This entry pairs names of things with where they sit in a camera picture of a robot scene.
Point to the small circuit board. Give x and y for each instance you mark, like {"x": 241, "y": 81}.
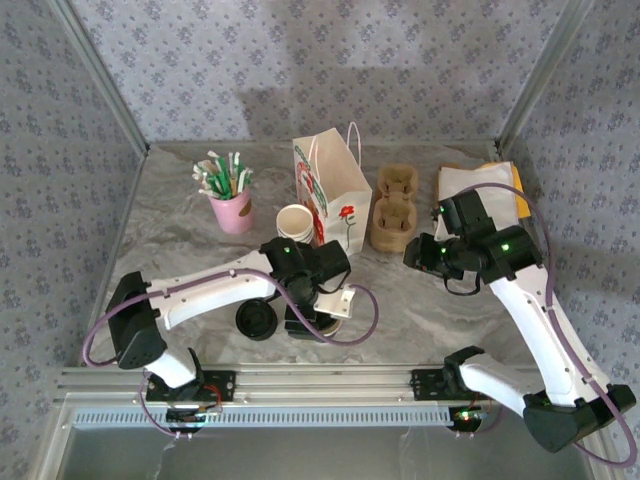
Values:
{"x": 190, "y": 417}
{"x": 467, "y": 416}

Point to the pink metal canister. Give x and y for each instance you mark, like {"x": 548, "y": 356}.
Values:
{"x": 232, "y": 215}

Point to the aluminium frame post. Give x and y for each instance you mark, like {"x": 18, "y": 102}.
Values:
{"x": 542, "y": 75}
{"x": 102, "y": 75}

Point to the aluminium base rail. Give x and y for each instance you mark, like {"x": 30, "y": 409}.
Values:
{"x": 325, "y": 382}

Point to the brown pulp cup carrier stack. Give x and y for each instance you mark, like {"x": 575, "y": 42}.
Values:
{"x": 392, "y": 235}

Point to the stacked paper cups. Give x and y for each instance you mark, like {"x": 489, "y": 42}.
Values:
{"x": 292, "y": 220}

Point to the white flower print paper bag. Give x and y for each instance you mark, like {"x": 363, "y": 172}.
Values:
{"x": 345, "y": 200}

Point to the black sleeved paper cup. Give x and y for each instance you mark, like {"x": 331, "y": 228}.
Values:
{"x": 332, "y": 330}

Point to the white napkin stack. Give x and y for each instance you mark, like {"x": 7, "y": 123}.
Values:
{"x": 480, "y": 175}

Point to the black cup lid stack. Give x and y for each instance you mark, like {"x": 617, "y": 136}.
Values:
{"x": 255, "y": 320}

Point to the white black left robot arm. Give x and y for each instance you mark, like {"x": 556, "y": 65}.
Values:
{"x": 210, "y": 295}

